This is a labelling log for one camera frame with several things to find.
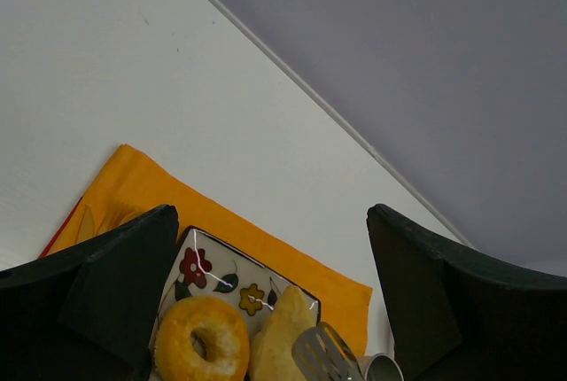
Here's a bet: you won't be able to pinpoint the triangular pastry bread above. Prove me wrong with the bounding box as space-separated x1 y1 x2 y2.
248 285 315 381

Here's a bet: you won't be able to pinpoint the orange plastic spoon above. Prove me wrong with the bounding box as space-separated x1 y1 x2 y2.
112 206 145 229

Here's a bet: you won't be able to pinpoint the metal tongs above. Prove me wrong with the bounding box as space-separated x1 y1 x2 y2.
291 322 364 381

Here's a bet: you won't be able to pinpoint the square floral plate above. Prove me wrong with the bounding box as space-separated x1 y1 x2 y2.
149 228 321 380

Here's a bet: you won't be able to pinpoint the golden bagel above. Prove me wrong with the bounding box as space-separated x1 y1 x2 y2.
154 296 250 380

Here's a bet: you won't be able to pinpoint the orange cartoon placemat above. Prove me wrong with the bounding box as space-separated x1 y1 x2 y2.
42 144 372 354

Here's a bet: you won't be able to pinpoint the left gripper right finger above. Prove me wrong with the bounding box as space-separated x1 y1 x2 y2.
367 204 566 380

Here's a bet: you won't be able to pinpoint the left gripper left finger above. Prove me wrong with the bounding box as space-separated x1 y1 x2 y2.
1 205 179 380

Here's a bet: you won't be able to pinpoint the small metal cup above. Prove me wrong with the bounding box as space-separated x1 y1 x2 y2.
357 354 404 381

